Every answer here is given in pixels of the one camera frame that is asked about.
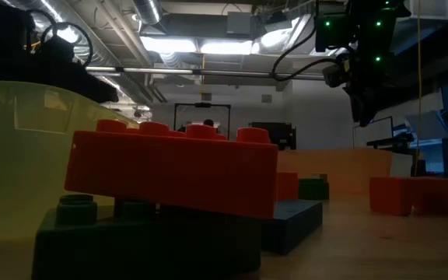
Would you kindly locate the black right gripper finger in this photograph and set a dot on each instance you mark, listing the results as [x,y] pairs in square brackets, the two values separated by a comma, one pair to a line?
[365,110]

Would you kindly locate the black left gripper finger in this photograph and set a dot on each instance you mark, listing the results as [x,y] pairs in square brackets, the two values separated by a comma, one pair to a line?
[92,85]

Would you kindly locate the salmon wooden block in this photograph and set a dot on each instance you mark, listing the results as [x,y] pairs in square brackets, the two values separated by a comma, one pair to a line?
[391,196]

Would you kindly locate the green studded toy brick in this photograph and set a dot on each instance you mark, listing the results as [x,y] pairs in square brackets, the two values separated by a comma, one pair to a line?
[150,245]
[313,190]

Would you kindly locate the orange studded toy brick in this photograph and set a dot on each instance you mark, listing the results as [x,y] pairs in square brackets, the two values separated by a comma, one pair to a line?
[169,171]
[287,186]

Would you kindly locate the teal wooden block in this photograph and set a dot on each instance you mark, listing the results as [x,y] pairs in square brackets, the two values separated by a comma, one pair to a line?
[292,225]

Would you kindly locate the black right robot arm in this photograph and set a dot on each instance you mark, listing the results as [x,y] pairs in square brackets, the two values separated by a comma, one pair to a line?
[364,23]

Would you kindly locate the white board screen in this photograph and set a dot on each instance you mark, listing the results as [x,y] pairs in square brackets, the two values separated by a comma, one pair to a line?
[373,132]

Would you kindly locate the black desk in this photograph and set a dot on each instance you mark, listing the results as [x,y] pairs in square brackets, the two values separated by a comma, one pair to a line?
[391,143]

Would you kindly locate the orange translucent plastic bin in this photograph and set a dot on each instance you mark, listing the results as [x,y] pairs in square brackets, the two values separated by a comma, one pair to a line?
[337,167]

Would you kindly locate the white tilted panel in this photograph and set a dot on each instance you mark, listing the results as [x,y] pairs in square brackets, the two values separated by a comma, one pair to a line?
[428,124]

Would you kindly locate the horizontal ceiling pipe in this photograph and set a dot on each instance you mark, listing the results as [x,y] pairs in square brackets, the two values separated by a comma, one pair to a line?
[162,71]

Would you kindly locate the ceiling light panel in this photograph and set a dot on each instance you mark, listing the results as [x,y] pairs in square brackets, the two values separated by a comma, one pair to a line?
[226,47]
[167,44]

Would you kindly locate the white ceiling box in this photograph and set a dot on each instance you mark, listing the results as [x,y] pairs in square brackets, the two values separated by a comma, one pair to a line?
[430,9]

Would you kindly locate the black monitor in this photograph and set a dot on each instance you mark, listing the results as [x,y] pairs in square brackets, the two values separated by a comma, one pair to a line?
[274,134]

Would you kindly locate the yellow translucent plastic bin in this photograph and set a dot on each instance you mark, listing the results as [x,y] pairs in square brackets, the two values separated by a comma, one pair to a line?
[22,163]

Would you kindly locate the person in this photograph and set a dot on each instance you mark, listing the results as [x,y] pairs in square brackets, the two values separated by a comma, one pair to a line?
[208,123]

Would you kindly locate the grey ceiling box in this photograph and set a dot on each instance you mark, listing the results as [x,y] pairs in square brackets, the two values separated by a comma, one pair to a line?
[239,23]

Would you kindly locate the ribbed silver ventilation duct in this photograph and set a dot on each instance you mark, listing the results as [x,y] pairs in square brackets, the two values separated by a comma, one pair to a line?
[103,58]

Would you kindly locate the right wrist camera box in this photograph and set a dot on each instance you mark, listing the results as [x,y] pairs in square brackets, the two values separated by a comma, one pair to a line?
[334,74]

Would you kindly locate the black background rig frame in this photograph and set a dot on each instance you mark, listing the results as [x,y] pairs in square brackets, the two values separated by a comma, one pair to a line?
[174,116]

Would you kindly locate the smooth silver ventilation duct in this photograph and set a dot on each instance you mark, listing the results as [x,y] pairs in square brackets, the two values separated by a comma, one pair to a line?
[146,9]

